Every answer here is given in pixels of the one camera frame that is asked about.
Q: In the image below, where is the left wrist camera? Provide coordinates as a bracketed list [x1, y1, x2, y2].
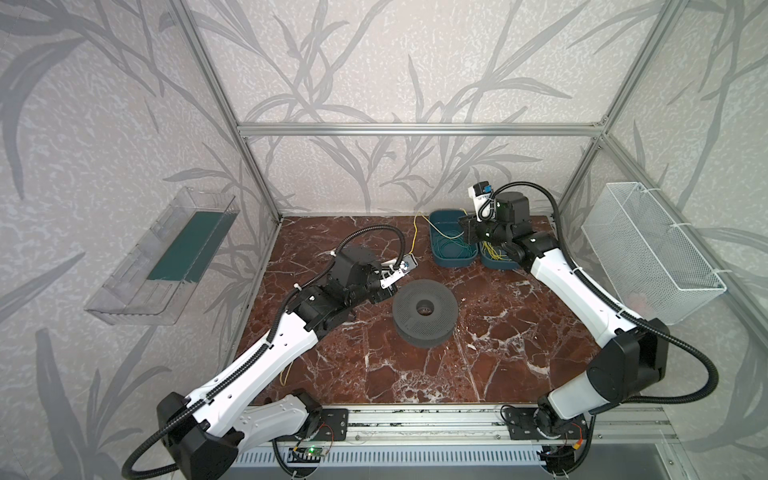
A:
[380, 253, 418, 290]

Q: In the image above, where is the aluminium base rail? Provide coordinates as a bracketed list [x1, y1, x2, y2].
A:
[232, 404, 696, 479]

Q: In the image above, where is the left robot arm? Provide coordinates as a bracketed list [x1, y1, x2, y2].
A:
[121, 224, 417, 479]

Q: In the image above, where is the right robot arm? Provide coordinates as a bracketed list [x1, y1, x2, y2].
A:
[459, 181, 720, 440]

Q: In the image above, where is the left teal plastic bin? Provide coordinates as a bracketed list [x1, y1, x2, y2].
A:
[428, 209, 479, 268]

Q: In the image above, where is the white wire mesh basket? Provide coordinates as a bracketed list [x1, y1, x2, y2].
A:
[582, 182, 727, 325]

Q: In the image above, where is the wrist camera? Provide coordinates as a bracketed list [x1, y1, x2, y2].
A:
[380, 253, 418, 290]
[467, 181, 493, 221]

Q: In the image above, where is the green circuit board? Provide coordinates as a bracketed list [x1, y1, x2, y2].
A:
[289, 445, 330, 464]

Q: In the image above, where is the right teal plastic bin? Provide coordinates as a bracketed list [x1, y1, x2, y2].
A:
[480, 212, 525, 270]

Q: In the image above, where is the pink object in basket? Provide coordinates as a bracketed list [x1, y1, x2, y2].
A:
[623, 293, 653, 318]

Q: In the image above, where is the clear plastic wall tray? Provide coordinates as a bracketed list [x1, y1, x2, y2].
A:
[85, 187, 240, 326]

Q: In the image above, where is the aluminium frame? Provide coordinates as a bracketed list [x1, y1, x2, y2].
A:
[164, 0, 768, 361]

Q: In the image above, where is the green cable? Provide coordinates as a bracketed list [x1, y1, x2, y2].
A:
[433, 233, 475, 259]

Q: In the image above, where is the dark grey foam spool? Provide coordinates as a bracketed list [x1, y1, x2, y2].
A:
[392, 279, 459, 349]

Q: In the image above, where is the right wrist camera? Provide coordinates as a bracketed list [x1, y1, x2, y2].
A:
[467, 181, 493, 221]

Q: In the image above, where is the teal plastic bin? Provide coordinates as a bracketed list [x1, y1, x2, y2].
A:
[480, 212, 525, 270]
[428, 209, 479, 268]

